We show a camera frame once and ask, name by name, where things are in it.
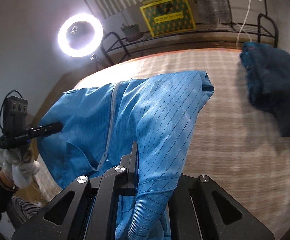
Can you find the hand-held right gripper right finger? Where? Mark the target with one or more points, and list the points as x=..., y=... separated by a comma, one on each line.
x=180, y=212

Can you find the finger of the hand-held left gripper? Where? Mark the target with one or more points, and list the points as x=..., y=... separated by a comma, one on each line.
x=47, y=128

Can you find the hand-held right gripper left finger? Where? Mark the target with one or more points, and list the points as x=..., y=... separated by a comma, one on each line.
x=132, y=170

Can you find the light blue striped coat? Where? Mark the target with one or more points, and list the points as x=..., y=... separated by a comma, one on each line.
x=160, y=117

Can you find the black metal clothes rack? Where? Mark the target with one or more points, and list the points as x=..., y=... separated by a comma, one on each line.
x=210, y=27

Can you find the person's left hand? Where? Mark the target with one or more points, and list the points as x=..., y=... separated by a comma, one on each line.
x=19, y=172

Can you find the striped grey cloth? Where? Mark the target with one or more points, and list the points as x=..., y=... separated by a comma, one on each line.
x=24, y=210

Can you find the dark plant pot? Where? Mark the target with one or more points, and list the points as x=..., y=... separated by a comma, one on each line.
x=132, y=31

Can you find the dark blue folded garment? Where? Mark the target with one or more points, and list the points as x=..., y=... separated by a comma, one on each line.
x=272, y=87

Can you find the yellow patterned box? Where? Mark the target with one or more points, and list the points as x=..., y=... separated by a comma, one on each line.
x=170, y=17

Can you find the grey plaid hanging coat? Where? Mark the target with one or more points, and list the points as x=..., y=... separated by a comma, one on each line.
x=212, y=2

